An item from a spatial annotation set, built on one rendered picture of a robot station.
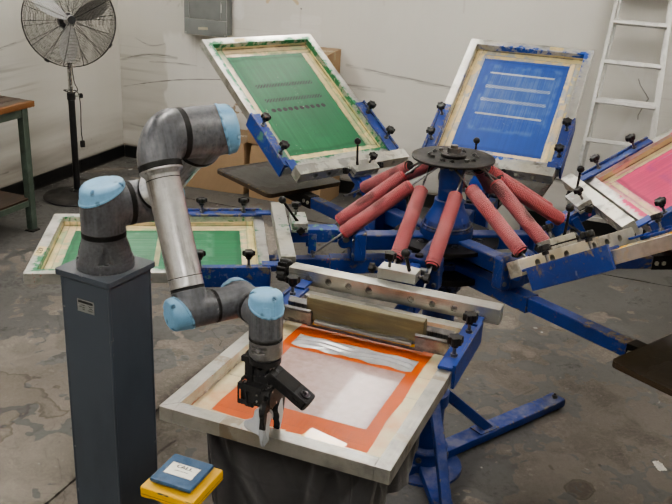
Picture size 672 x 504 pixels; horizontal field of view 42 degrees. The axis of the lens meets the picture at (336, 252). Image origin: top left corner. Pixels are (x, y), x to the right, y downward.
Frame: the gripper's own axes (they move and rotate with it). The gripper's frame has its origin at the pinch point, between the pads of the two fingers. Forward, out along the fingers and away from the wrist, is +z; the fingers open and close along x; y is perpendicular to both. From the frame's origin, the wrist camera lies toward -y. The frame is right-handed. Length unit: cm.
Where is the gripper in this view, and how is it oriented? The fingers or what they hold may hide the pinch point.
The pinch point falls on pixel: (272, 435)
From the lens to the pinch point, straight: 203.2
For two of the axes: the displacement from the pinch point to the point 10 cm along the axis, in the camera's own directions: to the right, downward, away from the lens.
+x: -3.9, 3.2, -8.7
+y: -9.2, -1.8, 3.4
